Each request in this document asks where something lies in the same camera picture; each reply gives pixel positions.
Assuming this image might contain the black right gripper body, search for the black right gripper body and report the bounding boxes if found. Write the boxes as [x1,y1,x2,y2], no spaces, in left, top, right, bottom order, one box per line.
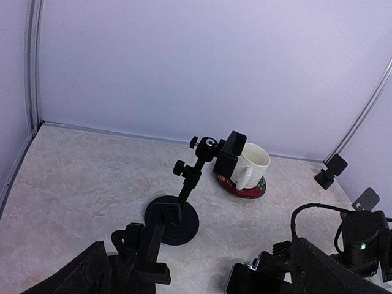
[335,210,391,277]

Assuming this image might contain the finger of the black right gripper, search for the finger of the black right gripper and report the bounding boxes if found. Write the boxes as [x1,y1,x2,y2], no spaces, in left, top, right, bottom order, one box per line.
[255,241,292,285]

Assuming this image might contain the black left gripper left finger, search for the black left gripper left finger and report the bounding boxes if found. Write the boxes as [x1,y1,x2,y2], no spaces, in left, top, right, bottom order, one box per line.
[24,241,111,294]

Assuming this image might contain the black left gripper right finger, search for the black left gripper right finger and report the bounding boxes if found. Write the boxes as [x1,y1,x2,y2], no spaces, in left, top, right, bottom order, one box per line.
[290,237,388,294]

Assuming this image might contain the black phone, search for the black phone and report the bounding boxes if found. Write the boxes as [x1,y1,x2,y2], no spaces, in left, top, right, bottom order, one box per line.
[225,263,293,294]

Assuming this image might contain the black plate phone stand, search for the black plate phone stand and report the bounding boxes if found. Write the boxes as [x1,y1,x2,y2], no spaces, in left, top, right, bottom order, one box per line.
[352,187,380,211]

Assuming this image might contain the black folding phone stand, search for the black folding phone stand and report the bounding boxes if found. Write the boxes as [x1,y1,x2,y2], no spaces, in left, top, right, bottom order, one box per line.
[314,154,348,190]

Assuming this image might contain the tall black clamp phone stand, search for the tall black clamp phone stand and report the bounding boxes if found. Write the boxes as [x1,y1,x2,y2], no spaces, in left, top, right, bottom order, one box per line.
[144,131,247,246]

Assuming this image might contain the red round coaster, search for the red round coaster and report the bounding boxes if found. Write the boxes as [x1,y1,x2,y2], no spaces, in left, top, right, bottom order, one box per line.
[215,174,266,200]

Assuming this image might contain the white ceramic mug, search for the white ceramic mug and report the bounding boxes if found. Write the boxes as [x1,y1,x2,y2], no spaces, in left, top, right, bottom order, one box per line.
[230,143,271,190]

